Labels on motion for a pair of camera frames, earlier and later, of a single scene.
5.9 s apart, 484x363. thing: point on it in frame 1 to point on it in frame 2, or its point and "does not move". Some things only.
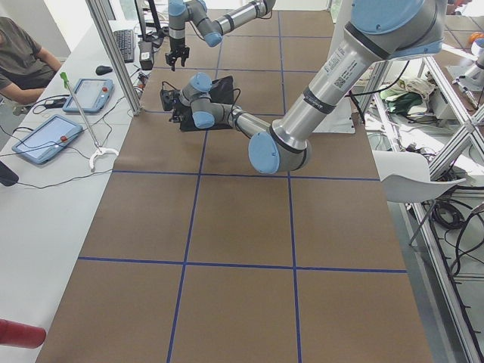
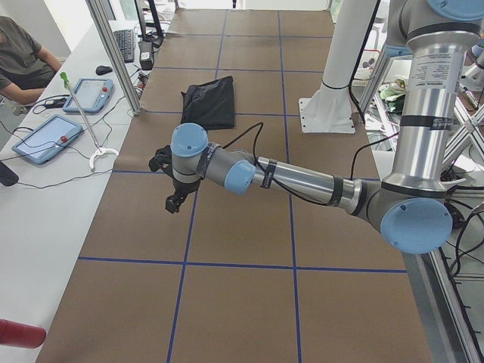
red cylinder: x=19 y=335 does not move
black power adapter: x=146 y=54 does not move
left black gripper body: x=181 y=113 to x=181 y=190
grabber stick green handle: x=99 y=150 does not move
